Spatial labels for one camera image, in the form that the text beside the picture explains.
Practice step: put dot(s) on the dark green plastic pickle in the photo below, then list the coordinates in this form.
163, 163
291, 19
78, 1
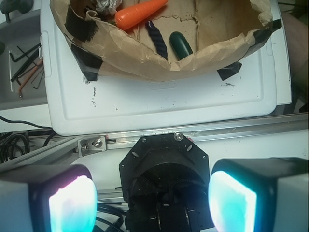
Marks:
180, 45

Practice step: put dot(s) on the aluminium frame rail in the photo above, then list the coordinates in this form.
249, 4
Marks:
258, 137

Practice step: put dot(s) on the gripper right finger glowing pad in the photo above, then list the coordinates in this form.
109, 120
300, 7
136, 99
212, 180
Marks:
260, 195

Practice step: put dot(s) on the white plastic bin lid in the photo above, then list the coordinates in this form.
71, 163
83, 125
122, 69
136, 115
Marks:
113, 104

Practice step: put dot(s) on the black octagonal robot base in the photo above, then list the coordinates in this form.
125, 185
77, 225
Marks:
164, 180

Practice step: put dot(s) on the crumpled white paper ball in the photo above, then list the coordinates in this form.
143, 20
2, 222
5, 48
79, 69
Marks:
107, 7

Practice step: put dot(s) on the orange plastic carrot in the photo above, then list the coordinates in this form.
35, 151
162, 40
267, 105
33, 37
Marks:
131, 16

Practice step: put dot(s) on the grey tray with hex keys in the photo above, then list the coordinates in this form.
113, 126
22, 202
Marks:
20, 41

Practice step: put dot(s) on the brown paper bag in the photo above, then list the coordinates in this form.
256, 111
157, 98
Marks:
220, 32

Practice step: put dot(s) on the orange hex key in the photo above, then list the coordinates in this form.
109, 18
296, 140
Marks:
32, 72

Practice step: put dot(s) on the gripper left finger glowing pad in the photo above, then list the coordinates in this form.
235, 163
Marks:
47, 198

